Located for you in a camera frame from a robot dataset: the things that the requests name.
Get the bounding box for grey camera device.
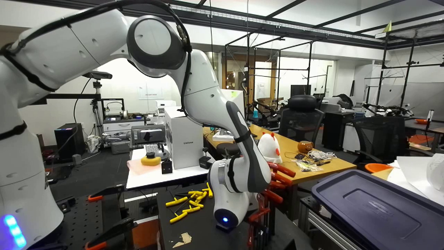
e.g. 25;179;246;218
131;124;167;147

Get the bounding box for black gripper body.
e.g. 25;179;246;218
216;143;243;160

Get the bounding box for black speaker box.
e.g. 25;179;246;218
55;122;88;157

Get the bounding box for black tripod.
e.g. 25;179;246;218
80;68;116;154

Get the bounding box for wooden desk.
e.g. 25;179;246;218
202;121;358;186

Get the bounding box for tan wood chip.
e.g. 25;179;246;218
173;232;193;250

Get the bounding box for black overhead metal frame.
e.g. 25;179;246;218
116;0;444;113

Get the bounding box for orange plastic disc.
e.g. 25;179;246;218
364;163;395;175

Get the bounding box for bag of small tools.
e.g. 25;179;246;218
296;147;338;167

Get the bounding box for yellow tape roll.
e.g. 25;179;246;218
141;156;163;167

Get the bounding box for black office chair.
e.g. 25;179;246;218
278;95;324;143

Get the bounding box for orange ball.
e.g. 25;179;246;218
297;139;315;154

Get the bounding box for small black box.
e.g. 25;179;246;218
160;157;174;175

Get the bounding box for tall white box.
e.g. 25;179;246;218
221;88;247;117

